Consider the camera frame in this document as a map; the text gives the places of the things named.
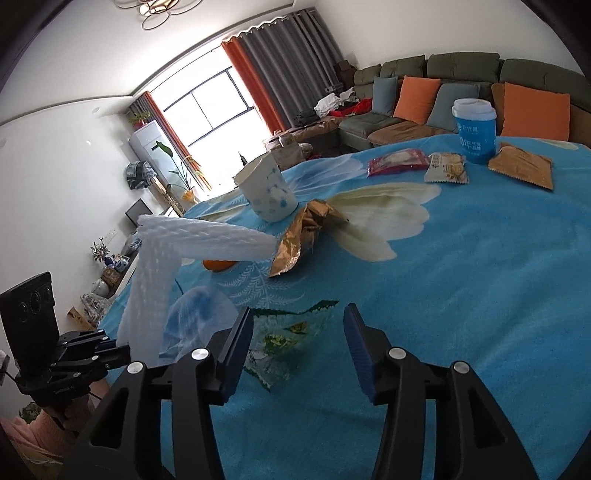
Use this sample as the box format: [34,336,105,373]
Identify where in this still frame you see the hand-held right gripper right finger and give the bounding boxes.
[344,303,539,480]

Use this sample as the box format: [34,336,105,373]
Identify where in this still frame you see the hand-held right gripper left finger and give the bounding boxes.
[58,305,254,480]

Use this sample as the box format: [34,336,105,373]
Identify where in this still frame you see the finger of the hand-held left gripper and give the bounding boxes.
[60,328,116,354]
[69,344,132,370]

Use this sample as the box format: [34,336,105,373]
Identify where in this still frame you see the clear printed plastic wrapper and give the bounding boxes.
[244,318,334,394]

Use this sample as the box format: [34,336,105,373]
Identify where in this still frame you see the white foam fruit net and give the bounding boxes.
[115,214,278,366]

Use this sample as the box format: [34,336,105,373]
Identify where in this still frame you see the gold foil wrapper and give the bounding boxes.
[269,199,352,278]

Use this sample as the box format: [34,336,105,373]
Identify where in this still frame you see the person's left forearm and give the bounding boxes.
[0,405,94,480]

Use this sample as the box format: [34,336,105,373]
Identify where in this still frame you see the yellow carton box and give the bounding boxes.
[66,305,98,331]

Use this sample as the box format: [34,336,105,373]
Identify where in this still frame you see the glass ship ornament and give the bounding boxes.
[80,292,110,322]

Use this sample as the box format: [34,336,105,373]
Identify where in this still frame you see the white TV cabinet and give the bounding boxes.
[69,203,186,334]

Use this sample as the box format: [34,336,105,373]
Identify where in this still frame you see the blue vase with twigs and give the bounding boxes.
[89,239,112,267]

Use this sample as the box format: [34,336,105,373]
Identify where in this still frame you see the printed blue blanket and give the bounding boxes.
[98,136,591,480]

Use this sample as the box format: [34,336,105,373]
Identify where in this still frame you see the black monitor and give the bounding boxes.
[125,199,156,232]

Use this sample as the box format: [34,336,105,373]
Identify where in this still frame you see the floral paper cup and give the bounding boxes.
[233,153,299,224]

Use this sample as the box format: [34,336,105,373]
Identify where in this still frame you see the fan with patterned cover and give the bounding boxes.
[123,159,158,190]

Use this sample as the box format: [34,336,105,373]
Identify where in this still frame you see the tall leafy plant yellow pot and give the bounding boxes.
[152,140,209,205]

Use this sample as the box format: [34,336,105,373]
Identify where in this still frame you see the red snack packet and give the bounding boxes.
[366,148,430,179]

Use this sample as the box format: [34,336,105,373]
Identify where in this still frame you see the white snack packet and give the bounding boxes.
[423,152,470,184]

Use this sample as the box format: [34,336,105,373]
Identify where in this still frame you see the white standing air conditioner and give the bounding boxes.
[128,120,186,186]

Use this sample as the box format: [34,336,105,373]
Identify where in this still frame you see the brown sofa throw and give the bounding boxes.
[368,120,454,147]

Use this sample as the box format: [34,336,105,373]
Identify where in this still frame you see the brown ottoman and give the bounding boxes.
[265,115,343,154]

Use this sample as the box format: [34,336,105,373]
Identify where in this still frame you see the grey and orange curtain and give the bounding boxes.
[129,91,195,163]

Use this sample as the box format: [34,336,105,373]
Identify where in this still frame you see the red clothes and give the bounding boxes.
[329,98,373,119]

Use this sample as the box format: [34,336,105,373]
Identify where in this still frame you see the window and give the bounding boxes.
[151,66,269,154]

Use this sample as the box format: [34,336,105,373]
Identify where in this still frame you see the blue cup white lid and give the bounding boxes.
[451,97,499,166]

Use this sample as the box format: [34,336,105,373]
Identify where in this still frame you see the brown snack packet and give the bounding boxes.
[488,141,554,190]

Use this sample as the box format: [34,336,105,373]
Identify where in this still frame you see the white clothes pile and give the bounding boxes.
[314,89,359,116]

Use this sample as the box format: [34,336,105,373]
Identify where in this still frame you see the blue-grey cushion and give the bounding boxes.
[425,82,481,130]
[371,76,399,116]

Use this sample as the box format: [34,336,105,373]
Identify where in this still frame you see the orange cushion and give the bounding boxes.
[393,76,442,125]
[501,82,571,142]

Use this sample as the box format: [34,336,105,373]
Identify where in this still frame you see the brown wooden cabinet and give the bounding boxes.
[334,59,359,86]

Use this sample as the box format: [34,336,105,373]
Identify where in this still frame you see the grey sectional sofa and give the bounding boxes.
[338,52,591,151]

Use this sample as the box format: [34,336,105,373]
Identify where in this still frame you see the ceiling ring lamp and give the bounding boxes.
[115,0,205,31]

